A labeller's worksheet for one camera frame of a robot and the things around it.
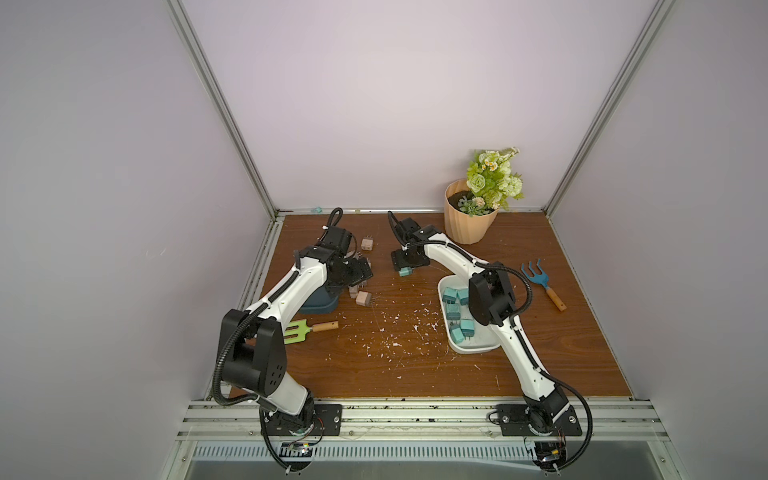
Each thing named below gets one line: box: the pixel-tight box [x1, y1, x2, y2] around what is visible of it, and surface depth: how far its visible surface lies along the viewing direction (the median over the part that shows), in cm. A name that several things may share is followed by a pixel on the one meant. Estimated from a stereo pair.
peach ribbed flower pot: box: [444, 178, 499, 245], surface depth 102 cm
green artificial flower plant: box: [457, 147, 524, 217], surface depth 94 cm
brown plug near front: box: [355, 291, 375, 307], surface depth 96 cm
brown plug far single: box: [361, 235, 374, 251], surface depth 112 cm
